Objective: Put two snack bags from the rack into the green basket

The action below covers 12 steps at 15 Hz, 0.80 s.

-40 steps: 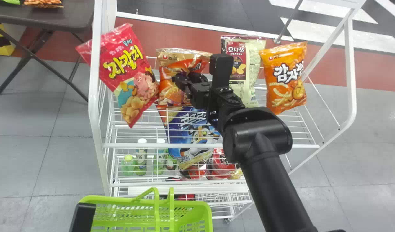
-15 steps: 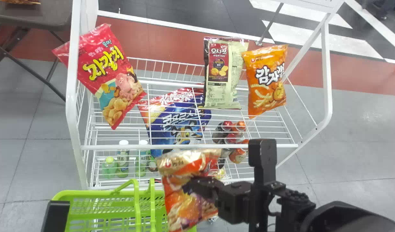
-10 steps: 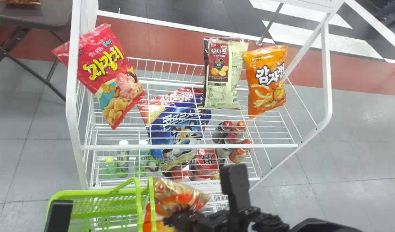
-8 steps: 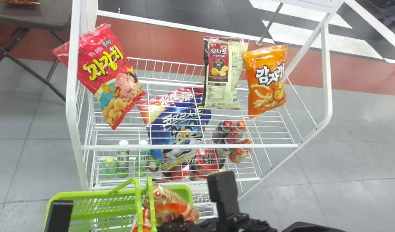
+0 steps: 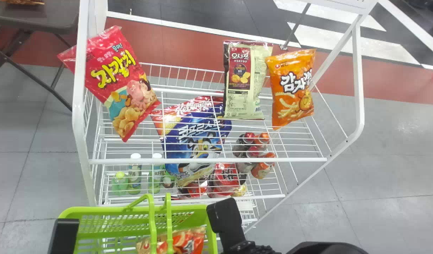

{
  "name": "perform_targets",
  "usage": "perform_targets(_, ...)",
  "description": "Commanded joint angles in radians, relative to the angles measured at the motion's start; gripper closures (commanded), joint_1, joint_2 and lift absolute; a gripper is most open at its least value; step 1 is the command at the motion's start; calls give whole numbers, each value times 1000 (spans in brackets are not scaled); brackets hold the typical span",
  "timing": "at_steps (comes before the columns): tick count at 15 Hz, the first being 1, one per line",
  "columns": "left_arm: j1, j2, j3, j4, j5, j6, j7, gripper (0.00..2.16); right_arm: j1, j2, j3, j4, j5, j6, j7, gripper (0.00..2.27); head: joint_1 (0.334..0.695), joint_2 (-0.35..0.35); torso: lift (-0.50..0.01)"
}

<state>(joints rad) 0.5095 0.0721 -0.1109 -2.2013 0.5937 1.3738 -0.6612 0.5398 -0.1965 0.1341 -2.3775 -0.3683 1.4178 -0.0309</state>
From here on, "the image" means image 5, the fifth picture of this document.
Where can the blue cereal bag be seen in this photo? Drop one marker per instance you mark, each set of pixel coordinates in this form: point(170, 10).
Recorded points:
point(195, 134)

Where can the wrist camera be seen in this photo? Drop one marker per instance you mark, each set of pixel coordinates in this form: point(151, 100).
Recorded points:
point(225, 217)
point(63, 236)

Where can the dark bottle red cap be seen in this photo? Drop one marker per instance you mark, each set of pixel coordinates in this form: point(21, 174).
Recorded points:
point(250, 158)
point(242, 144)

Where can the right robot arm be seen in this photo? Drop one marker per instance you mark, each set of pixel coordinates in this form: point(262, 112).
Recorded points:
point(326, 248)

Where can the red noodle cup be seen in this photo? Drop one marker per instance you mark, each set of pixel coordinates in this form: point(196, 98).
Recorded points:
point(194, 189)
point(227, 178)

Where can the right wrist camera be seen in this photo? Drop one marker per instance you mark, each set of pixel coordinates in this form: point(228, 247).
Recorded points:
point(225, 217)

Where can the red snack packet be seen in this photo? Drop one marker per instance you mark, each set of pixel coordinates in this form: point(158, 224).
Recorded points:
point(112, 70)

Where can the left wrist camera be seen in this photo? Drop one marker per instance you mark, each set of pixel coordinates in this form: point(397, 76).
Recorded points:
point(63, 236)

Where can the dark side table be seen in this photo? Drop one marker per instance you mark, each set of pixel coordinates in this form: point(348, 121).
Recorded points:
point(36, 17)

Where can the green bottle white cap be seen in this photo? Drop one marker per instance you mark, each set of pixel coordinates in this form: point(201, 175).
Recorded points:
point(134, 174)
point(155, 174)

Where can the green basket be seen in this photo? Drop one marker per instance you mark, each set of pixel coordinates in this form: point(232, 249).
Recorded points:
point(107, 220)

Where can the beige snack packet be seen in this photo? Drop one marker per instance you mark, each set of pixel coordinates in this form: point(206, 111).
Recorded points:
point(244, 100)

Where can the orange and white snack packet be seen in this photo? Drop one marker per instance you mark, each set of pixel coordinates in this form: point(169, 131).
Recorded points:
point(183, 242)

